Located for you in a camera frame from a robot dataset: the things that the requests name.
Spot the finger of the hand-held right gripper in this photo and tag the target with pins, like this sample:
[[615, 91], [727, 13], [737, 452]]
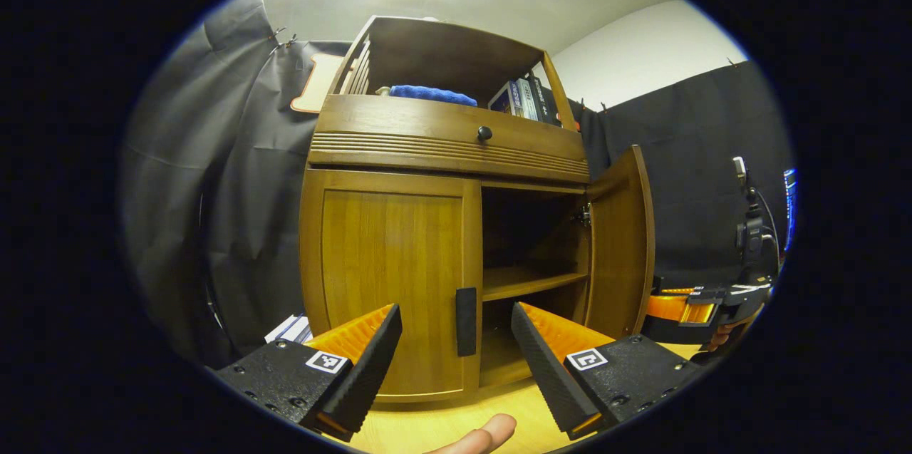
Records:
[[666, 308]]

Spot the wooden double-door shoe cabinet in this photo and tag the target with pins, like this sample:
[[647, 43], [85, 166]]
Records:
[[442, 55]]

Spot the grey book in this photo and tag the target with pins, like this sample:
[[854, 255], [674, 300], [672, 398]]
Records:
[[526, 99]]

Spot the pale blue paperback book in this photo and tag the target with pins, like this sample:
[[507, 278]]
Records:
[[305, 331]]

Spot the computer monitor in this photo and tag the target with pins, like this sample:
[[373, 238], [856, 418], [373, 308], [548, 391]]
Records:
[[789, 208]]

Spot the black camera stand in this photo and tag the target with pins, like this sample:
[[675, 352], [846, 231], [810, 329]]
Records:
[[752, 233]]

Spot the black book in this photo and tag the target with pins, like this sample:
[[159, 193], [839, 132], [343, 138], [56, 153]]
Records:
[[545, 103]]

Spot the wooden cabinet door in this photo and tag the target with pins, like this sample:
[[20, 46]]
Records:
[[392, 261], [620, 247]]

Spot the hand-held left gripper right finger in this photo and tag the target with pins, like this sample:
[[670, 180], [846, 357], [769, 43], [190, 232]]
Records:
[[545, 368]]

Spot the blue and white book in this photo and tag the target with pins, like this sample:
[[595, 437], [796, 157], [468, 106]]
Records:
[[504, 99]]

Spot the wooden cabinet drawer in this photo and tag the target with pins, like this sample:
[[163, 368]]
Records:
[[413, 126]]

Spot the metal door hinge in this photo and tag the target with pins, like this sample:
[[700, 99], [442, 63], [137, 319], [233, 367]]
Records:
[[584, 215]]

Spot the black drawer knob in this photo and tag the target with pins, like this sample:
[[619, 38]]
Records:
[[484, 133]]

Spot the blue folded towel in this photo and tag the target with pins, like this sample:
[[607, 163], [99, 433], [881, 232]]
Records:
[[427, 93]]

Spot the wooden inner shelf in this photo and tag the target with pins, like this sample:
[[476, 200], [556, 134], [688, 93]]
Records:
[[527, 281]]

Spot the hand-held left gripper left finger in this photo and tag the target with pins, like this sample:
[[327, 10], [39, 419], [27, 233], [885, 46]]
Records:
[[370, 375]]

